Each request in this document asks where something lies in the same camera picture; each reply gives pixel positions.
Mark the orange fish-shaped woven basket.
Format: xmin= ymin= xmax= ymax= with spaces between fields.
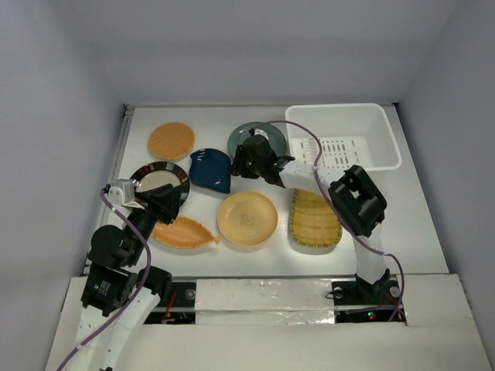
xmin=152 ymin=216 xmax=221 ymax=250

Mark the dark blue leaf plate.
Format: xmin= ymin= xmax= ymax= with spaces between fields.
xmin=189 ymin=148 xmax=231 ymax=194

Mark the yellow round plastic plate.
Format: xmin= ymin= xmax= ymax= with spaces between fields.
xmin=217 ymin=191 xmax=278 ymax=247

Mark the green yellow bamboo tray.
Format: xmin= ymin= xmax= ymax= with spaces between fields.
xmin=288 ymin=189 xmax=343 ymax=248

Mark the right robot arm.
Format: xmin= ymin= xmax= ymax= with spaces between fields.
xmin=231 ymin=140 xmax=390 ymax=303

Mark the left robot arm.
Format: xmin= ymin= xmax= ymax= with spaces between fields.
xmin=58 ymin=179 xmax=189 ymax=370

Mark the white plastic bin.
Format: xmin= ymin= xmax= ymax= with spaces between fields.
xmin=285 ymin=103 xmax=402 ymax=172

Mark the striped rim round plate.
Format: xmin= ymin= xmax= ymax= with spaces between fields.
xmin=130 ymin=161 xmax=190 ymax=205

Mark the teal round ceramic plate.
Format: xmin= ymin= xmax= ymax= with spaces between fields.
xmin=227 ymin=121 xmax=287 ymax=159

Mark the round orange woven plate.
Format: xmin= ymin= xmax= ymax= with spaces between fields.
xmin=148 ymin=122 xmax=196 ymax=160

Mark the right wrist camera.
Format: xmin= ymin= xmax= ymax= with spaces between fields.
xmin=249 ymin=128 xmax=269 ymax=140

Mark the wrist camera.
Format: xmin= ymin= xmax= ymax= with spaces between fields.
xmin=102 ymin=179 xmax=141 ymax=208
xmin=249 ymin=128 xmax=269 ymax=140

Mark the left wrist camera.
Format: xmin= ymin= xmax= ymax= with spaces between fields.
xmin=102 ymin=179 xmax=141 ymax=208

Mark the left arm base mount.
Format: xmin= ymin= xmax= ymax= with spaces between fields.
xmin=145 ymin=281 xmax=196 ymax=325

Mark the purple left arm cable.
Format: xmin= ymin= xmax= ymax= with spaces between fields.
xmin=57 ymin=187 xmax=155 ymax=371

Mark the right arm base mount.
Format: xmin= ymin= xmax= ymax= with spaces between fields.
xmin=325 ymin=269 xmax=406 ymax=323

